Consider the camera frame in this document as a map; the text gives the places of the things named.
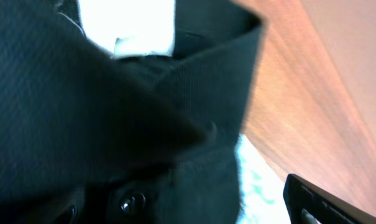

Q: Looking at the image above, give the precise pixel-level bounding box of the white shirt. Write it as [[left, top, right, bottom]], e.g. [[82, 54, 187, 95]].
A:
[[78, 0, 176, 59]]

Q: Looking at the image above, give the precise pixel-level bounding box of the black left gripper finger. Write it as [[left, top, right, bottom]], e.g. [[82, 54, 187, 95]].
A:
[[283, 174, 376, 224]]

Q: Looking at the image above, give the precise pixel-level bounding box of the black t-shirt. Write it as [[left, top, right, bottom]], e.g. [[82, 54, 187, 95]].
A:
[[0, 1, 263, 223]]

